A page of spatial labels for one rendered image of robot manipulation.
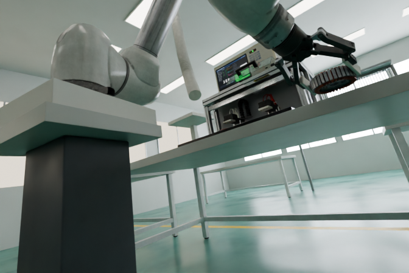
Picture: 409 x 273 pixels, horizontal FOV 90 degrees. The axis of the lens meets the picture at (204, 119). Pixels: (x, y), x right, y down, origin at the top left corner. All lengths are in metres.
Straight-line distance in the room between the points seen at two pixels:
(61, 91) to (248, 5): 0.42
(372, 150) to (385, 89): 6.66
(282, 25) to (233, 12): 0.11
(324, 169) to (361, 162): 0.97
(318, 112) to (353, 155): 6.68
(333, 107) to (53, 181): 0.78
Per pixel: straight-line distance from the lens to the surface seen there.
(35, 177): 0.64
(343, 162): 7.46
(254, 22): 0.50
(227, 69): 1.47
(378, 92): 0.76
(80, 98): 0.53
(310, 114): 0.77
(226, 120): 1.28
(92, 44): 0.71
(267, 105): 1.16
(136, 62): 0.80
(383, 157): 7.41
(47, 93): 0.53
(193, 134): 2.31
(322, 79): 0.63
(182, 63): 2.94
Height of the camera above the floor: 0.56
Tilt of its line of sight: 16 degrees up
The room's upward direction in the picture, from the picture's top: 10 degrees counter-clockwise
